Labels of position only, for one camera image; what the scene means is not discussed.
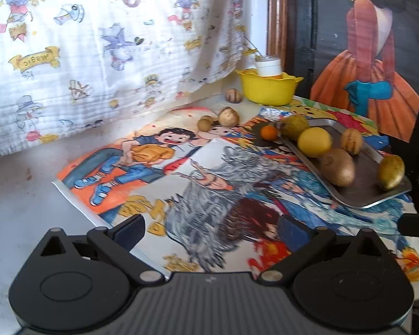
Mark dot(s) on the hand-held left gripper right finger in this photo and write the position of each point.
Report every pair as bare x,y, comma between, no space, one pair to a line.
293,233

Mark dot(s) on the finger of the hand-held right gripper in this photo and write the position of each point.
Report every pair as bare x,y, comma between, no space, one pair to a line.
417,226

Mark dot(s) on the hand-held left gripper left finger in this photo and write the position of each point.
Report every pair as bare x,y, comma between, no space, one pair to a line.
129,231

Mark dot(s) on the green pear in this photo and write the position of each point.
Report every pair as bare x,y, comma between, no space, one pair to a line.
295,125
391,172

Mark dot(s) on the metal tray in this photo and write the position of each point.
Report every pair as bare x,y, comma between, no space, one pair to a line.
366,186

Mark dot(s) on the brown kiwi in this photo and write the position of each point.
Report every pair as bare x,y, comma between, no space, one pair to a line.
337,167

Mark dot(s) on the yellow lemon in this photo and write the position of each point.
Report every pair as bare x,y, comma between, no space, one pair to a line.
314,142

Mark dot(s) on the small orange kumquat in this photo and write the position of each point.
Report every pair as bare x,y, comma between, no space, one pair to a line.
269,133

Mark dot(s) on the large striped pepino melon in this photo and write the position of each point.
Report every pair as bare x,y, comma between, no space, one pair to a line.
351,141

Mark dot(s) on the brown longan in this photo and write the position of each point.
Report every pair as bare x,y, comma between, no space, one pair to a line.
205,123

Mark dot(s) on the small striped pepino melon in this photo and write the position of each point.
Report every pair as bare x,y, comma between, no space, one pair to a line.
228,117

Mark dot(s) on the cartoon boys drawing sheet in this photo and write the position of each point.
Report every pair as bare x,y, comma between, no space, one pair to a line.
132,160

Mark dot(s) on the grey-haired figures drawing sheet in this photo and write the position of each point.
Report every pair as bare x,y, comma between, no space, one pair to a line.
230,195

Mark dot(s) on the yellow and red drawing sheet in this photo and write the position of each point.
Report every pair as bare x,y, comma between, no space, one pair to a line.
331,113

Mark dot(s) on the yellow plastic bowl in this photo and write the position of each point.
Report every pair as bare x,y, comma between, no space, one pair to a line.
267,92

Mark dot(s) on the striped nut near bowl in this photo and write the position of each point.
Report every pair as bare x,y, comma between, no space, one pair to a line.
234,95

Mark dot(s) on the white capped bottle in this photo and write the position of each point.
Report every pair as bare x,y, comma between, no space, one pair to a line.
268,66

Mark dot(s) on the white cartoon printed blanket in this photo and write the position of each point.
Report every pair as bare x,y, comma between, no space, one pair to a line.
90,59

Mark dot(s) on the yellow flower sprig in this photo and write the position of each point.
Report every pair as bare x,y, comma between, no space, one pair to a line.
248,51

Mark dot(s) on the black panelled door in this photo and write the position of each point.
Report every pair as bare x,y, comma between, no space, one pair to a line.
302,24

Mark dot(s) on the wall poster with orange dress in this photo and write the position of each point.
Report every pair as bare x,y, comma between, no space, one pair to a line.
366,59

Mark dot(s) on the brown wooden frame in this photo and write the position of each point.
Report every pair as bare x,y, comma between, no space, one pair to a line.
277,14

